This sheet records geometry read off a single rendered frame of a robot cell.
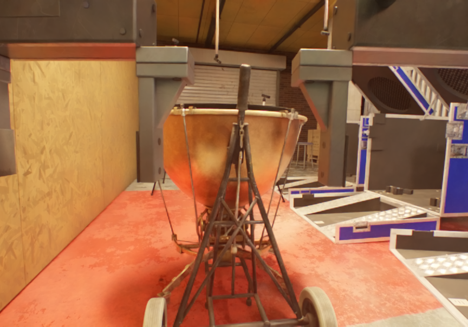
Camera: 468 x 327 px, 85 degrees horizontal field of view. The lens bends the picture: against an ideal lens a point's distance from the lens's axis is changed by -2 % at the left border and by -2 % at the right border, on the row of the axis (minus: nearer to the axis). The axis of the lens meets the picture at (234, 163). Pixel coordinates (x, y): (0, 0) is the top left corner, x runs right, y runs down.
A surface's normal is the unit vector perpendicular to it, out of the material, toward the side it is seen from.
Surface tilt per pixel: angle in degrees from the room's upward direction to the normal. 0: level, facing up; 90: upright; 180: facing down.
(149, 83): 90
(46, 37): 90
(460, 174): 90
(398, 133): 90
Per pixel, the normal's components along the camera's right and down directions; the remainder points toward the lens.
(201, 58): 0.20, 0.11
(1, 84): 1.00, 0.02
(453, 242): -0.18, 0.10
